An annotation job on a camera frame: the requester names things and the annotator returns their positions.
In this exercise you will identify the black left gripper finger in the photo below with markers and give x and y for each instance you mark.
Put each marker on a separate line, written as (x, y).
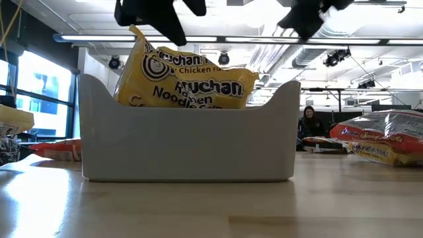
(196, 6)
(155, 11)

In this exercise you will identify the pale grey plastic bin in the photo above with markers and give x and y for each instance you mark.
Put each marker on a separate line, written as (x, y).
(185, 145)

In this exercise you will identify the yellow Maruchan ramen packet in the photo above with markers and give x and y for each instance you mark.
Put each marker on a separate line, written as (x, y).
(16, 120)
(205, 96)

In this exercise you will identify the yellow creamy chicken ramen packet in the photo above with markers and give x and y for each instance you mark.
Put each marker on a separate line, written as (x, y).
(380, 153)

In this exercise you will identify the person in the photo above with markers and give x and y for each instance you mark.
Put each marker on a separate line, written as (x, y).
(310, 124)

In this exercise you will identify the black metal rack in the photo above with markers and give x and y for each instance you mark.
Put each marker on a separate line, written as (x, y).
(339, 99)

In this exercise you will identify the black ramen packet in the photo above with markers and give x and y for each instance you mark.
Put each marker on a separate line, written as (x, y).
(8, 150)

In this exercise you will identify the long linear ceiling light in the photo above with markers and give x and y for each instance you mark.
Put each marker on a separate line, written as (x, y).
(99, 38)

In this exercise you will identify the black ceiling fixture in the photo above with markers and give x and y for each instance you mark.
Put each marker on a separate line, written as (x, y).
(401, 9)

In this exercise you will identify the black ceiling spotlight cluster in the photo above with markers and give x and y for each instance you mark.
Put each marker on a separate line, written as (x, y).
(333, 59)

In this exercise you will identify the grey ventilation duct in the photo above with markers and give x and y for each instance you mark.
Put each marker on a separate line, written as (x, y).
(307, 56)

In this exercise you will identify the large window black frame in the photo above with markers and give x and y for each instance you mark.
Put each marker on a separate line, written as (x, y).
(43, 82)

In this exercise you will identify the black monitor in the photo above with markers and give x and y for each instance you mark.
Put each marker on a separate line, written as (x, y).
(391, 107)
(347, 120)

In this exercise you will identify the red white ramen packet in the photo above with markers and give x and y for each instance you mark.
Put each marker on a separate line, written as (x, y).
(390, 130)

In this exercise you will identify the orange red ramen packet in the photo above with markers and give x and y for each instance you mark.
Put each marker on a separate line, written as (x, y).
(59, 150)

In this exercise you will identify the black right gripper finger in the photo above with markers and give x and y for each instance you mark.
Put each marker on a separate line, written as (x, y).
(305, 18)

